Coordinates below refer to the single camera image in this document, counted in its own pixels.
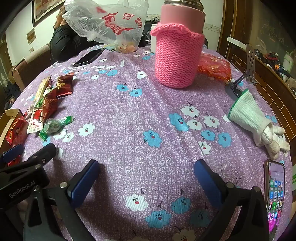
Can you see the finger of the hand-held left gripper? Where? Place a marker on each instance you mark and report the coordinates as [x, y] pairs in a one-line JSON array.
[[44, 153], [11, 151]]

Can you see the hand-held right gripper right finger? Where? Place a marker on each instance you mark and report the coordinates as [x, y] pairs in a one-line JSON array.
[[205, 183]]

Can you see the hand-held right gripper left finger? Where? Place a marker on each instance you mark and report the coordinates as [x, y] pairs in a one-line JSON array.
[[83, 183]]

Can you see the green candy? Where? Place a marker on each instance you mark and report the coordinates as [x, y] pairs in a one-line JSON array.
[[54, 126]]

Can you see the red white snack packet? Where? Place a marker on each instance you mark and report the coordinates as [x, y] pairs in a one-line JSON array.
[[34, 120]]

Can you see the cardboard box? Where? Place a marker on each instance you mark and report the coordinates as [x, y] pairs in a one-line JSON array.
[[9, 114]]

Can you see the red gold snack packet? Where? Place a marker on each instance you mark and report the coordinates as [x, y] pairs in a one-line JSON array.
[[64, 84], [49, 105]]

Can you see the green white snack packet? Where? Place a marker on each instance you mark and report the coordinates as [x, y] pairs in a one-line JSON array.
[[39, 102]]

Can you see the beige wafer packet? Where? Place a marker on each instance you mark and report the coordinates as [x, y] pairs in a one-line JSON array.
[[42, 89]]

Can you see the smartphone with lit screen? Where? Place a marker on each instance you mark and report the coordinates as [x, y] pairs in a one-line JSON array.
[[275, 192]]

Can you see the white work glove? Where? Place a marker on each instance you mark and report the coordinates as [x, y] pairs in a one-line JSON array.
[[245, 113]]

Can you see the brown armchair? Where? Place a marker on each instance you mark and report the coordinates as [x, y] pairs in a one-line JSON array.
[[30, 64]]

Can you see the purple floral tablecloth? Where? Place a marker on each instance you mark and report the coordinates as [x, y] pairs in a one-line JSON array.
[[138, 104]]

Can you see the black smartphone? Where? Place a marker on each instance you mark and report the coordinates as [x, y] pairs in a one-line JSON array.
[[87, 58]]

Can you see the red mesh pouch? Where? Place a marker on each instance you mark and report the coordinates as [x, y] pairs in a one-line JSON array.
[[215, 67]]

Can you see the colourful small packet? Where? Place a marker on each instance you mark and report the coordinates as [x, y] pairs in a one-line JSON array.
[[111, 47]]

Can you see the metal phone stand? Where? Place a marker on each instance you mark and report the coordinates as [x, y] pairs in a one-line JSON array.
[[249, 62]]

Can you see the pink thermos with knitted sleeve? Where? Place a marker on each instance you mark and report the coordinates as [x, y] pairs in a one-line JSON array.
[[175, 58]]

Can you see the clear plastic bag red print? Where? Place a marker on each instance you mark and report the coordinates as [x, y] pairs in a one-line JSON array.
[[111, 20]]

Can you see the white bottle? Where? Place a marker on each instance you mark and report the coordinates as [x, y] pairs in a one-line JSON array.
[[153, 39]]

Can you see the small wall plaque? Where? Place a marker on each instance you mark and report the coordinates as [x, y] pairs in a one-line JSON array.
[[30, 36]]

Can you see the framed wall picture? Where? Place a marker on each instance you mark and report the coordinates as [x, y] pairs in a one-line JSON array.
[[44, 9]]

